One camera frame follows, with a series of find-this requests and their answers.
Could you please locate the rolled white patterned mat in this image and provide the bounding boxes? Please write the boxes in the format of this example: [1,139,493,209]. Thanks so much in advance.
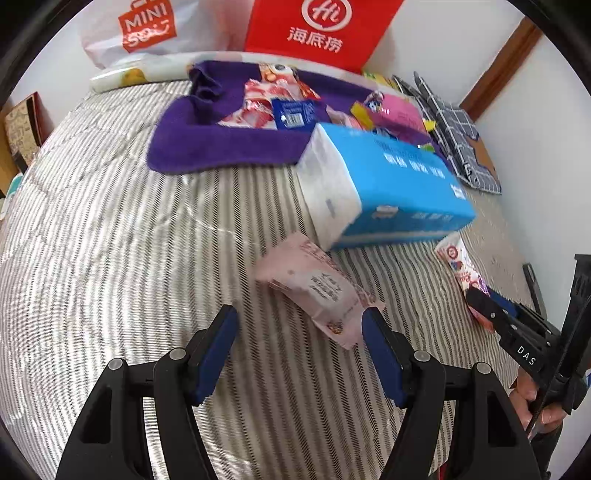
[88,51,352,94]

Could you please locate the brown wooden door frame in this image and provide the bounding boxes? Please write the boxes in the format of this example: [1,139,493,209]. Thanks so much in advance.
[461,17,543,121]

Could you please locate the bright pink snack bag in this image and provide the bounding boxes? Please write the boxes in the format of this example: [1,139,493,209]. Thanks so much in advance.
[363,91,429,135]

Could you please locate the gold yellow snack packet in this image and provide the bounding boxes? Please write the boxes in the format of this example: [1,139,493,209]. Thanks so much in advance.
[351,101,376,131]

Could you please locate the blue tissue pack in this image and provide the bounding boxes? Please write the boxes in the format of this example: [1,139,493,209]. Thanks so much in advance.
[295,123,476,251]

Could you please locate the white Miniso plastic bag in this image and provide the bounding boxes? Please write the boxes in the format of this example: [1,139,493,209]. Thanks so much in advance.
[78,0,253,69]

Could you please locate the red Haidilao paper bag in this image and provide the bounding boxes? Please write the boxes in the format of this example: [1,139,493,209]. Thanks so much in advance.
[245,0,403,73]

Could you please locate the dark blue snack packet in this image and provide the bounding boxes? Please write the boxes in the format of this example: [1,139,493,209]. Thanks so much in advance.
[271,99,318,132]

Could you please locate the yellow snack bag behind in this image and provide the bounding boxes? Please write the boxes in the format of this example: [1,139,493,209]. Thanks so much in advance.
[363,71,400,91]

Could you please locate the pink triangular snack packet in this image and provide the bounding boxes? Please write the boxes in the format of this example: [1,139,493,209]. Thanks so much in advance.
[259,63,321,100]

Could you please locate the white pink small snack packet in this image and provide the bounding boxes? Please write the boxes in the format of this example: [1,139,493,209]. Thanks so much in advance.
[434,231,498,333]

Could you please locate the brown patterned book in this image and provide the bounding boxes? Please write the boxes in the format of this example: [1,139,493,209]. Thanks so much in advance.
[4,92,48,172]

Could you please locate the red white strawberry snack bag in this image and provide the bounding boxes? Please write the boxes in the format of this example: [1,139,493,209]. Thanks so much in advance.
[217,79,294,130]

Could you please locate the purple cloth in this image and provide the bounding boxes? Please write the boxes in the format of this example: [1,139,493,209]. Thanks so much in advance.
[146,59,445,175]

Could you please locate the person's right hand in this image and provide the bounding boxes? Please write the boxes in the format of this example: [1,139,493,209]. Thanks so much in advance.
[509,367,567,434]

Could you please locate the grey plaid star cushion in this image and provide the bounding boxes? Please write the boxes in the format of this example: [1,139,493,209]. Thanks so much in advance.
[392,72,503,195]

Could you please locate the light pink snack packet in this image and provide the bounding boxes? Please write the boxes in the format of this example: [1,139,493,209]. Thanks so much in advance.
[254,232,385,349]

